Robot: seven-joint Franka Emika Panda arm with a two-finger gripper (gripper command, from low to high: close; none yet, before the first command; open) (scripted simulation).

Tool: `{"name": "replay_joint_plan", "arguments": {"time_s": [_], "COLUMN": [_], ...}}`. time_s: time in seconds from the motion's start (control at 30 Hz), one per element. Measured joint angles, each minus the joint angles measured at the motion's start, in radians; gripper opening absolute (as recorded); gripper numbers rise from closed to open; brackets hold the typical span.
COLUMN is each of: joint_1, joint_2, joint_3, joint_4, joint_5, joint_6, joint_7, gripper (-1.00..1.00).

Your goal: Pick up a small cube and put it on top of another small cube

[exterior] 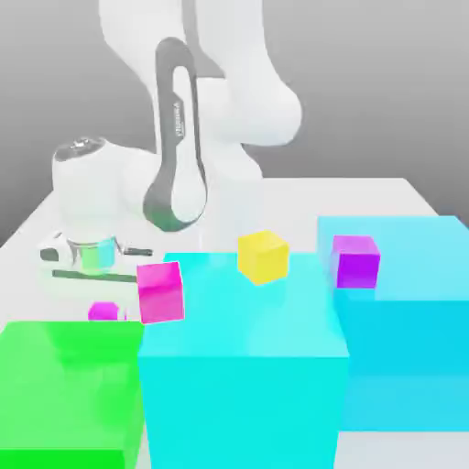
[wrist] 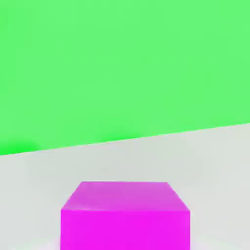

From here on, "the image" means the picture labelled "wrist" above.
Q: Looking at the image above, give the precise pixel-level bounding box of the small magenta cube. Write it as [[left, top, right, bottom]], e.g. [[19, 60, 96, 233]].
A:
[[60, 181, 191, 250]]

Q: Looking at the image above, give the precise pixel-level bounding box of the large green box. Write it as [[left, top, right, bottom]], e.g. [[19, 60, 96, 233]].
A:
[[0, 0, 250, 156]]

